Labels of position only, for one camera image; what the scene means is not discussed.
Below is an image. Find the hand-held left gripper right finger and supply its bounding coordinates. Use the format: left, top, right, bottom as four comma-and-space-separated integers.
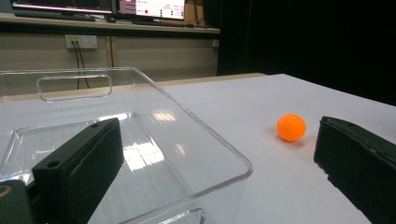
313, 116, 396, 224

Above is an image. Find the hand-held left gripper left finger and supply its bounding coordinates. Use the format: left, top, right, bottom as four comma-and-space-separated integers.
32, 117, 125, 224

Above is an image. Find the orange ping-pong ball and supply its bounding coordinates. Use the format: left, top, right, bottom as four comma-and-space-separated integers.
276, 113, 307, 143

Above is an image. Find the clear plastic bin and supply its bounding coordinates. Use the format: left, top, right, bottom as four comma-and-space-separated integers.
0, 66, 254, 224

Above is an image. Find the white table cover board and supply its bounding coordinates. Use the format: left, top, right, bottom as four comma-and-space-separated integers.
0, 73, 396, 224

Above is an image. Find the black curtain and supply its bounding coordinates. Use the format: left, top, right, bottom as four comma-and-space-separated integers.
217, 0, 396, 106

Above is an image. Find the long wooden desk shelf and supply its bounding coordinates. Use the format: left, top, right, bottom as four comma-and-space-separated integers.
0, 12, 221, 35

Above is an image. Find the wooden table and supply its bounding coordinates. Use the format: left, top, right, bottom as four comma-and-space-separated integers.
0, 73, 268, 104

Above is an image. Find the black keyboard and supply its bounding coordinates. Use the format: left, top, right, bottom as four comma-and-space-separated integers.
13, 10, 96, 22

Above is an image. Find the wide computer monitor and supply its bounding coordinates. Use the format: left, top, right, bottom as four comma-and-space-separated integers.
8, 0, 115, 15

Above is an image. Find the computer monitor with white screen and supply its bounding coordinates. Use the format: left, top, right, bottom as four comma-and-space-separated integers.
116, 0, 187, 21

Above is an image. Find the cardboard box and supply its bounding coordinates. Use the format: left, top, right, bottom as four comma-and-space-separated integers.
184, 0, 206, 28

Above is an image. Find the black power cable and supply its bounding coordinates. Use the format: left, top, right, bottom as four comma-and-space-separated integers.
72, 41, 80, 91
78, 41, 91, 90

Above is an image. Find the white wall outlet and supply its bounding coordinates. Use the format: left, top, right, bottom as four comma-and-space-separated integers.
64, 35, 98, 50

